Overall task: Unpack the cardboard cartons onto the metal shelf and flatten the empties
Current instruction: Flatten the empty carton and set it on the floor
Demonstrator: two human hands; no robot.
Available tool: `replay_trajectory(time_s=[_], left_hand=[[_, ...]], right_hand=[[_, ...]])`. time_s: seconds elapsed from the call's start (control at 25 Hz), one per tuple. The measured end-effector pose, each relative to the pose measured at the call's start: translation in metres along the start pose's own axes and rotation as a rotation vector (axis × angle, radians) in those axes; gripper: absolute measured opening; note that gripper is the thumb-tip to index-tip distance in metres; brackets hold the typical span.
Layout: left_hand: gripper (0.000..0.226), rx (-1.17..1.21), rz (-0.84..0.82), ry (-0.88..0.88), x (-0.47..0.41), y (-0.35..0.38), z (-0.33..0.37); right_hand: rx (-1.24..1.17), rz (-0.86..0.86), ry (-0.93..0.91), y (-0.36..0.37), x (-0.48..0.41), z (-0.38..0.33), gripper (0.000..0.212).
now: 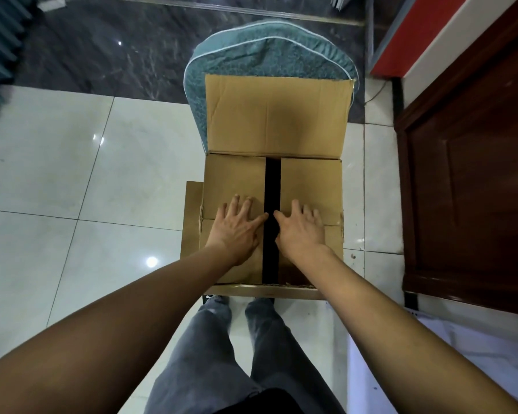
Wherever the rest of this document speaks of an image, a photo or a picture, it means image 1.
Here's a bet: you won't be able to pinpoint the person's right hand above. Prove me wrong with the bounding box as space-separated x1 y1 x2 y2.
273 199 327 266

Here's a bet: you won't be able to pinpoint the person's left hand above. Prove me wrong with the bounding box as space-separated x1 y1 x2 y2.
204 195 269 268

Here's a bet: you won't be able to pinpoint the small printed brown carton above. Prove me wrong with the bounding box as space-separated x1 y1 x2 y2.
180 75 357 300

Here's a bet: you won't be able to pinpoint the white metal shelving rack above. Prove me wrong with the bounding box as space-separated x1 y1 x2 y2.
345 293 518 414

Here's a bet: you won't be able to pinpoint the person's left forearm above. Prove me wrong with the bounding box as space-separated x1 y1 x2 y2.
0 246 238 414

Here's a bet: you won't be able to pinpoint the person's right forearm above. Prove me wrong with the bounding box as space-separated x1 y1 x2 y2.
297 246 518 414

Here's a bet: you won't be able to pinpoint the person's grey trouser legs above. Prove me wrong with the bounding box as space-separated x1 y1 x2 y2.
145 296 346 414

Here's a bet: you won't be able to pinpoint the teal fabric chair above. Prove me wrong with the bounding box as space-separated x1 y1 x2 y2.
183 20 361 152

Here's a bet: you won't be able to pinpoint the dark wooden door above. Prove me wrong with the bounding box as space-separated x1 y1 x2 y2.
394 0 518 317

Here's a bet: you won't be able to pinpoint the blue pleated curtain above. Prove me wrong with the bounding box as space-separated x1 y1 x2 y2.
0 0 40 164

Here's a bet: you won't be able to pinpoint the white power strip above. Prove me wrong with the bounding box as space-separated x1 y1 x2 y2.
36 0 68 14

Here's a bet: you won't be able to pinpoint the glass door with metal frame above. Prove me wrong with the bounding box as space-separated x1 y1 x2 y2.
330 0 393 78

